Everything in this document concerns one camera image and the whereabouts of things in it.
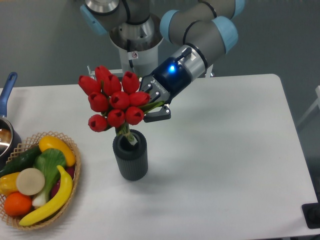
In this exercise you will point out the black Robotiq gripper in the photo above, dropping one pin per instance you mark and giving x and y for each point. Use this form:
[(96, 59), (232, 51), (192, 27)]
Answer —
[(163, 84)]

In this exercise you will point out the red tulip bouquet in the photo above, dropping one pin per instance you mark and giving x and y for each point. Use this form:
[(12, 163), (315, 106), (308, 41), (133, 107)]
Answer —
[(118, 103)]

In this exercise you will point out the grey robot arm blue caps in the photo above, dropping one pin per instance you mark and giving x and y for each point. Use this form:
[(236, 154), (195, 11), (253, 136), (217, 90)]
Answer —
[(167, 52)]

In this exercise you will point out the dark grey ribbed vase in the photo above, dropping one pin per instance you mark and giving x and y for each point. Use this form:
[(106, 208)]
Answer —
[(132, 160)]

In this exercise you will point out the purple red vegetable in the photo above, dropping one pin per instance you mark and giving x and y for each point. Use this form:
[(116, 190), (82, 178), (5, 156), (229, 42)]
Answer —
[(71, 171)]

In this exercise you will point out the green bok choy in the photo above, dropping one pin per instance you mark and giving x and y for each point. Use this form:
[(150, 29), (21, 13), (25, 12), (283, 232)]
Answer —
[(47, 163)]

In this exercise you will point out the yellow banana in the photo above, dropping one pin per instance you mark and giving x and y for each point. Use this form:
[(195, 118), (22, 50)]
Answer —
[(53, 205)]

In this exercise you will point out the woven wicker basket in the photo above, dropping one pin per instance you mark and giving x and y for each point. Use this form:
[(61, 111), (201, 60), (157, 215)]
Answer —
[(26, 144)]

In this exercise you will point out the dark green cucumber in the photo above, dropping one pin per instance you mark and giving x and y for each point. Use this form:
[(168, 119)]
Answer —
[(22, 161)]

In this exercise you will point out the beige round disc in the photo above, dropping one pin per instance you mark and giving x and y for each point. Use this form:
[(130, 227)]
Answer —
[(30, 181)]

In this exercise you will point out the yellow bell pepper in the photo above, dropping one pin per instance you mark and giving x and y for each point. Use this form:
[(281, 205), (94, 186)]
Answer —
[(8, 184)]

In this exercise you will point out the orange fruit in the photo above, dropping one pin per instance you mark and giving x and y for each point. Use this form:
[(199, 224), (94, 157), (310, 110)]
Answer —
[(17, 204)]

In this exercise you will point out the black device at edge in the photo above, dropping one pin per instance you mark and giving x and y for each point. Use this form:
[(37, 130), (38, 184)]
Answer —
[(311, 212)]

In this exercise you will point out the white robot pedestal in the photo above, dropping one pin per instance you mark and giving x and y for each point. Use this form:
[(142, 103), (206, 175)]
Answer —
[(138, 42)]

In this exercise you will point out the white frame at right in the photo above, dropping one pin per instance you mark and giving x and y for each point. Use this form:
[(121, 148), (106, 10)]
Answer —
[(310, 113)]

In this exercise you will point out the blue handled saucepan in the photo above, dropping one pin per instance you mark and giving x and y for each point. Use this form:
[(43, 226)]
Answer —
[(9, 138)]

